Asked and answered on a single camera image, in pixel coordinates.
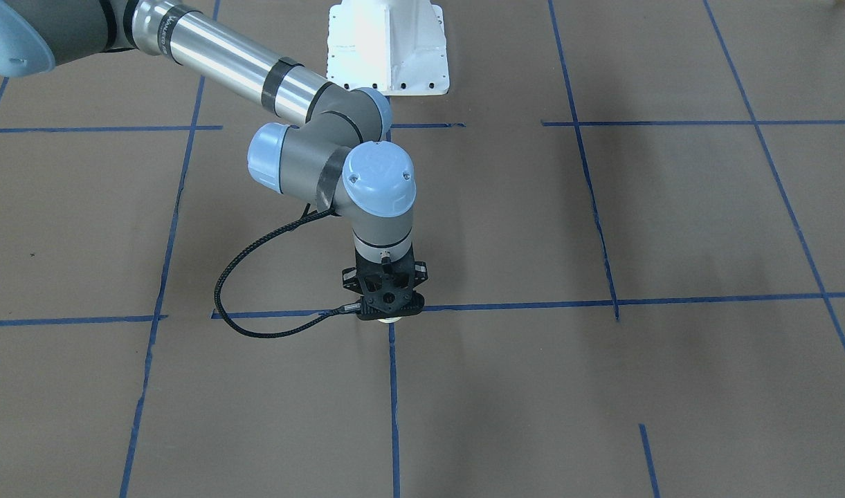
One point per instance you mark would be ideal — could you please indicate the white camera mast pedestal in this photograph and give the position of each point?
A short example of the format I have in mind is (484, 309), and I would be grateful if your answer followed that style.
(396, 47)

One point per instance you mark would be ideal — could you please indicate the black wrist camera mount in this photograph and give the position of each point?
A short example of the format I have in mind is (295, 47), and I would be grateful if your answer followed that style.
(386, 289)

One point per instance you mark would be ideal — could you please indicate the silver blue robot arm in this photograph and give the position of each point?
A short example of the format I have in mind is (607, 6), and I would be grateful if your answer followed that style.
(327, 145)

